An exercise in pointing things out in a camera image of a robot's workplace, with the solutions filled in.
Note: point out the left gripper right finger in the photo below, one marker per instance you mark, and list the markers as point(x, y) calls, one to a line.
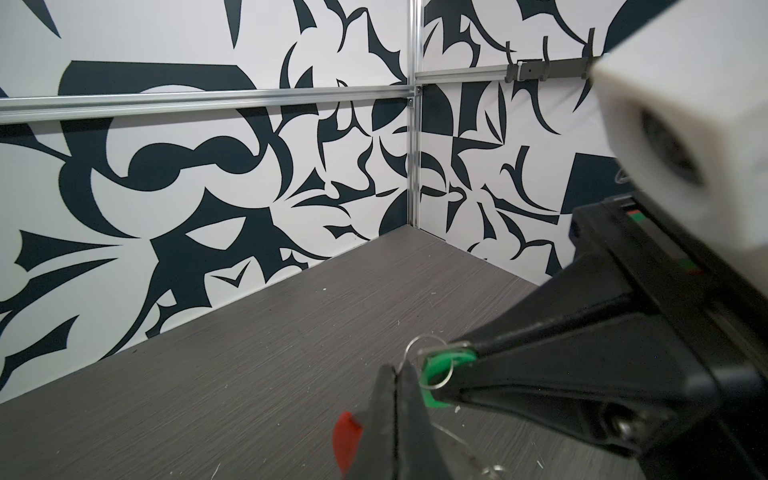
point(417, 454)

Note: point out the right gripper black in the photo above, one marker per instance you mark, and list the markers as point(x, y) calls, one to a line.
point(685, 388)

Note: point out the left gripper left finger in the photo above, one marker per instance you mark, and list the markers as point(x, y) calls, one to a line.
point(376, 455)

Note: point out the red key tag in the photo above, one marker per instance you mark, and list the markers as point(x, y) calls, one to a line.
point(346, 435)

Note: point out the green key tag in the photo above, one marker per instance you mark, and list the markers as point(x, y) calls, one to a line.
point(438, 370)

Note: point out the large wire keyring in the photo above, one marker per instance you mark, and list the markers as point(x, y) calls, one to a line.
point(461, 459)

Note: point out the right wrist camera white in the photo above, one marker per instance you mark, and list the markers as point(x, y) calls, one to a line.
point(684, 103)

